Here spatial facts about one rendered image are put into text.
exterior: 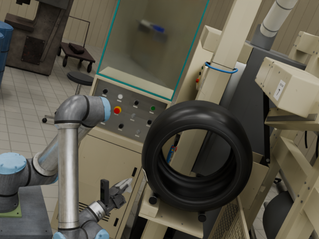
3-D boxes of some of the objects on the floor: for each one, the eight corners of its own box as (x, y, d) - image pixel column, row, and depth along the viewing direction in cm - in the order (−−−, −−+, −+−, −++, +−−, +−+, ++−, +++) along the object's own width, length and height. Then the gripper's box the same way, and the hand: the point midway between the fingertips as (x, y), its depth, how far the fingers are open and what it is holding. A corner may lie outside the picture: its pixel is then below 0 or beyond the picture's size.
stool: (82, 118, 526) (96, 73, 506) (94, 140, 474) (110, 89, 454) (37, 111, 495) (50, 62, 475) (45, 133, 443) (60, 79, 423)
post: (126, 272, 275) (269, -91, 201) (143, 279, 275) (292, -82, 202) (123, 285, 262) (274, -97, 189) (141, 291, 262) (299, -88, 189)
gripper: (100, 212, 187) (132, 186, 197) (109, 218, 180) (142, 190, 190) (93, 199, 184) (126, 173, 194) (101, 204, 177) (135, 177, 186)
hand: (129, 179), depth 190 cm, fingers closed
